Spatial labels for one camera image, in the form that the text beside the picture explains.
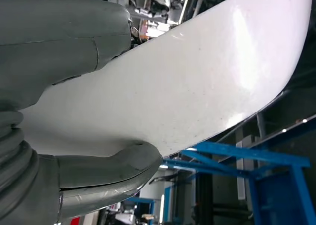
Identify blue metal shelf rack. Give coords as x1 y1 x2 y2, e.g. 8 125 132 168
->
123 113 316 225

